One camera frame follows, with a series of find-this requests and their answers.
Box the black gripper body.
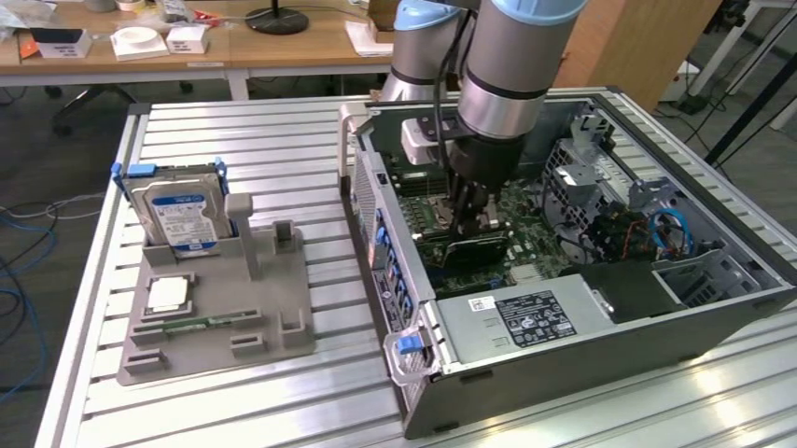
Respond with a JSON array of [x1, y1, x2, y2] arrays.
[[444, 133, 525, 193]]

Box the graphics card with metal bracket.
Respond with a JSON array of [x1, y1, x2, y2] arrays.
[[432, 231, 509, 271]]

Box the CPU socket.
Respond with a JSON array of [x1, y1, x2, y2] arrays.
[[428, 191, 456, 230]]

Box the green motherboard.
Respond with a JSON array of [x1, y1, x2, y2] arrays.
[[388, 162, 573, 300]]

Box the installed RAM stick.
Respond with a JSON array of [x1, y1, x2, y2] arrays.
[[413, 229, 453, 247]]

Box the metal drive cage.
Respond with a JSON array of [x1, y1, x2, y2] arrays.
[[540, 114, 631, 226]]

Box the grey power supply unit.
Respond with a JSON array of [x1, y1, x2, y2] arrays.
[[435, 273, 615, 368]]

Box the white paper stack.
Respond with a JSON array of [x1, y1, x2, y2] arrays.
[[344, 21, 395, 58]]

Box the open black PC case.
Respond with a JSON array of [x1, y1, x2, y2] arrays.
[[337, 85, 797, 441]]

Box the brown cardboard box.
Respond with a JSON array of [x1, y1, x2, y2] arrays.
[[365, 0, 399, 33]]

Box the wooden cabinet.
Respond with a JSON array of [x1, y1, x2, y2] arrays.
[[549, 0, 723, 113]]

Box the wooden desk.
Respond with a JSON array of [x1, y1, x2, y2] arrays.
[[0, 0, 568, 90]]

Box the black tripod pole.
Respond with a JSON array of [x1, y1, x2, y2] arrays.
[[706, 0, 797, 167]]

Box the black lamp base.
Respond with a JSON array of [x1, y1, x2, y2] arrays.
[[244, 0, 310, 35]]

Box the hard disk in blue caddy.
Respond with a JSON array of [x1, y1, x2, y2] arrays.
[[109, 157, 241, 259]]

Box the green RAM stick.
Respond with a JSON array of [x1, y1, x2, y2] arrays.
[[133, 315, 262, 333]]

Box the grey parts rack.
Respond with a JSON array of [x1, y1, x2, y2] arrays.
[[116, 192, 320, 387]]

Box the silver CPU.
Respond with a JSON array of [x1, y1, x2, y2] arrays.
[[146, 278, 192, 313]]

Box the small white box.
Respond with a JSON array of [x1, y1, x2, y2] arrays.
[[164, 24, 210, 54]]

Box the white box with round insert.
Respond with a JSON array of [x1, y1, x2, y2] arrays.
[[109, 26, 170, 62]]

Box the office chair base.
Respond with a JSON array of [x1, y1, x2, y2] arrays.
[[47, 85, 138, 137]]

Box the white box with black lid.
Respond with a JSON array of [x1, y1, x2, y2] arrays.
[[29, 27, 93, 60]]

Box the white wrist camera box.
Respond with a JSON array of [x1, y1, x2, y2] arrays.
[[400, 119, 463, 166]]

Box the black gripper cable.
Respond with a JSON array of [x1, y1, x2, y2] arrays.
[[432, 8, 480, 169]]

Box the blue data wire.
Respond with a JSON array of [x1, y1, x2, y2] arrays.
[[647, 208, 695, 258]]

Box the blue floor cable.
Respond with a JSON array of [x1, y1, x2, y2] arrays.
[[0, 204, 58, 402]]

